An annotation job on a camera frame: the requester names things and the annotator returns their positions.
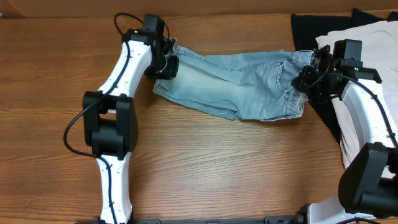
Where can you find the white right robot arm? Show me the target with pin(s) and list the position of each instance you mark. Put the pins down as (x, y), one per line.
(367, 190)

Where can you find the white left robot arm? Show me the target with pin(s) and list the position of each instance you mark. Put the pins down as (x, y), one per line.
(109, 116)

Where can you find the black cloth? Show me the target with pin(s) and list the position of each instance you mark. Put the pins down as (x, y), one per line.
(306, 29)

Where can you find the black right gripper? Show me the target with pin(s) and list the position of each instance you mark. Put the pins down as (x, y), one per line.
(302, 82)

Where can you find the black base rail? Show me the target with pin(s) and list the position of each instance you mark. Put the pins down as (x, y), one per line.
(266, 220)

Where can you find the light blue denim shorts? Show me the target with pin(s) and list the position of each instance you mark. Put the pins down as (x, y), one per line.
(251, 86)

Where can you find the beige folded garment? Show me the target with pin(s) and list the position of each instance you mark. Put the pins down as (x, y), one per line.
(379, 51)

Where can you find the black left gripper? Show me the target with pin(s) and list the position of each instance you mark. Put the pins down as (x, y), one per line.
(170, 72)

